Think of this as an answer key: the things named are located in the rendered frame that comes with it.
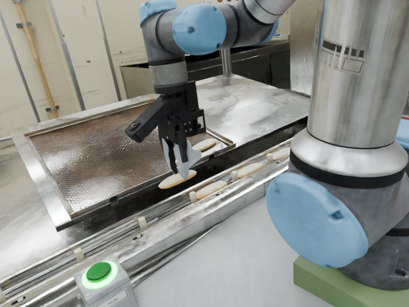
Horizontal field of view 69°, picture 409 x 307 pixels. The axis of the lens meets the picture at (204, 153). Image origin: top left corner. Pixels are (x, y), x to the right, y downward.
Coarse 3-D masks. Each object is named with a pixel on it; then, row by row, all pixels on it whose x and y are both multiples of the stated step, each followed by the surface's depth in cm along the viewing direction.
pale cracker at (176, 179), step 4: (192, 172) 70; (196, 172) 71; (172, 176) 69; (176, 176) 69; (180, 176) 69; (188, 176) 69; (192, 176) 70; (164, 180) 68; (168, 180) 68; (172, 180) 67; (176, 180) 67; (180, 180) 68; (184, 180) 68; (160, 184) 67; (164, 184) 67; (168, 184) 67; (172, 184) 67; (176, 184) 67; (164, 188) 66
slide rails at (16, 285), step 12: (228, 180) 81; (180, 204) 73; (156, 216) 69; (168, 216) 69; (132, 228) 66; (144, 228) 66; (108, 240) 63; (84, 252) 61; (60, 264) 58; (36, 276) 56; (12, 288) 54
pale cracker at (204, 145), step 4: (208, 140) 93; (212, 140) 93; (216, 140) 94; (196, 144) 91; (200, 144) 91; (204, 144) 91; (208, 144) 91; (212, 144) 92; (192, 148) 90; (196, 148) 90; (200, 148) 90; (204, 148) 90
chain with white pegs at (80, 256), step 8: (272, 160) 88; (232, 176) 81; (192, 192) 73; (192, 200) 73; (144, 224) 66; (120, 240) 64; (104, 248) 63; (80, 256) 59; (88, 256) 61; (72, 264) 59; (0, 288) 52; (0, 296) 51
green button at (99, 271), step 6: (96, 264) 49; (102, 264) 49; (108, 264) 49; (90, 270) 48; (96, 270) 48; (102, 270) 47; (108, 270) 47; (90, 276) 47; (96, 276) 47; (102, 276) 46; (108, 276) 47; (90, 282) 46; (96, 282) 46
